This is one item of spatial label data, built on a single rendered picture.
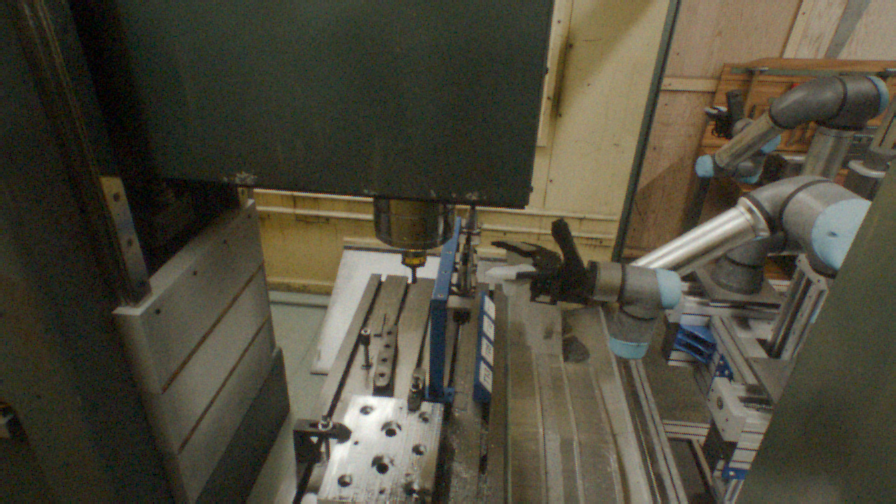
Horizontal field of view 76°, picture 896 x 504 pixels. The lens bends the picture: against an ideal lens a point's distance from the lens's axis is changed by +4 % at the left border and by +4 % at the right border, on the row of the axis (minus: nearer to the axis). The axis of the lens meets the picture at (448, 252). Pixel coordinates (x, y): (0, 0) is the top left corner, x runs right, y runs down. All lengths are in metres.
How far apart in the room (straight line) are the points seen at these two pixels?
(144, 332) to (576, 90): 1.50
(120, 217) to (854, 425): 1.09
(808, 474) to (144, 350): 1.08
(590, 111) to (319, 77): 1.31
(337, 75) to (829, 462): 0.89
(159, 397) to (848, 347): 1.11
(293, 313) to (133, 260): 1.44
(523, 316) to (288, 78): 1.46
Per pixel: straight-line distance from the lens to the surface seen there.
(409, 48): 0.84
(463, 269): 1.34
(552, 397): 1.83
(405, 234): 0.99
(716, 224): 1.25
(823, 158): 1.94
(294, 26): 0.87
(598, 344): 2.20
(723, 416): 1.63
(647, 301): 1.09
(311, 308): 2.44
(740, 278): 1.97
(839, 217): 1.15
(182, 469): 1.33
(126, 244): 1.03
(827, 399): 0.99
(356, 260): 2.27
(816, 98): 1.83
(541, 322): 2.12
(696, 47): 3.84
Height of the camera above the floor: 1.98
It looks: 30 degrees down
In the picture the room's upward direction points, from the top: 3 degrees clockwise
